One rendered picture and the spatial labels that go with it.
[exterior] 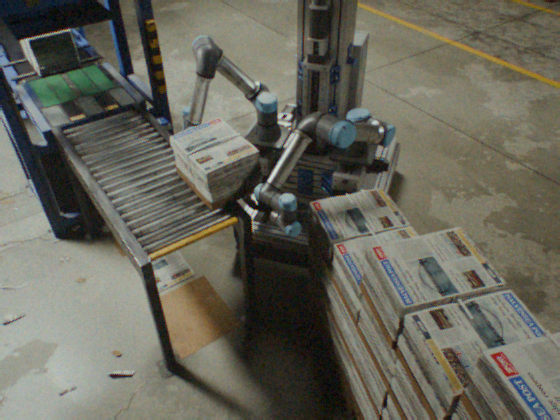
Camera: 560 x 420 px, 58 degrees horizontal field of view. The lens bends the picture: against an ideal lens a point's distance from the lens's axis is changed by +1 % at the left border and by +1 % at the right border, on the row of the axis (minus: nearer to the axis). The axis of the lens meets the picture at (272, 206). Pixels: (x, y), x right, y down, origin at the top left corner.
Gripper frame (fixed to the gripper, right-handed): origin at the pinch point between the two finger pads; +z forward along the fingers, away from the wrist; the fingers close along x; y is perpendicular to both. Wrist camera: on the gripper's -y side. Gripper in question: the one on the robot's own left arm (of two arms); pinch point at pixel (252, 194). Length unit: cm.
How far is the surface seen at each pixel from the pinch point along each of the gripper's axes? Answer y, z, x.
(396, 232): 2, -62, -35
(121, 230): 1, 13, 62
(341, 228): 2.6, -46.0, -17.2
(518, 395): 49, -146, 21
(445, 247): 26, -93, -23
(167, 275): -79, 48, 37
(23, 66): 0, 218, 54
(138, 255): 1, -6, 62
